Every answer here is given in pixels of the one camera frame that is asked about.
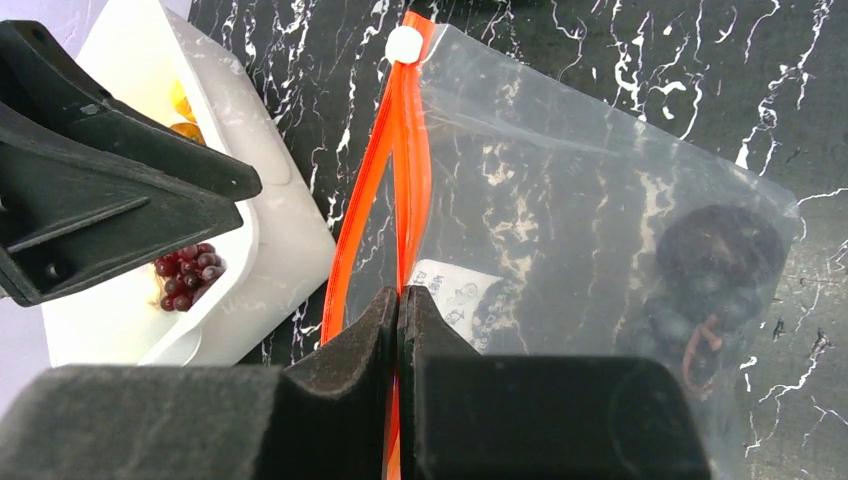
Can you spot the clear zip top bag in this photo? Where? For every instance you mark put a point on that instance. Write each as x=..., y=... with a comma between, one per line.
x=530, y=211

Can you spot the black grape bunch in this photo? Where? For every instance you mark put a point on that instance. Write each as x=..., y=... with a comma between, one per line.
x=697, y=328

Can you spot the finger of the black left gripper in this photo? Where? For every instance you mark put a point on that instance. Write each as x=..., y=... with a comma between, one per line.
x=73, y=217
x=40, y=81

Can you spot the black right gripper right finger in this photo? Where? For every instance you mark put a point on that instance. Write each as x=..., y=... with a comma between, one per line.
x=465, y=415

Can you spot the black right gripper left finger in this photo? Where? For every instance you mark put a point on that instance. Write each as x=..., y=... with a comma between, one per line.
x=322, y=418

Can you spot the white plastic bin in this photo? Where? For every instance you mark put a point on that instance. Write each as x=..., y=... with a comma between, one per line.
x=138, y=50

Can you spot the red grape bunch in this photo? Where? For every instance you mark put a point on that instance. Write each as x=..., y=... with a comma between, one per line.
x=184, y=276

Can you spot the dark round fruit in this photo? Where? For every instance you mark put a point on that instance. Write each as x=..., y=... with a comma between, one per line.
x=736, y=242

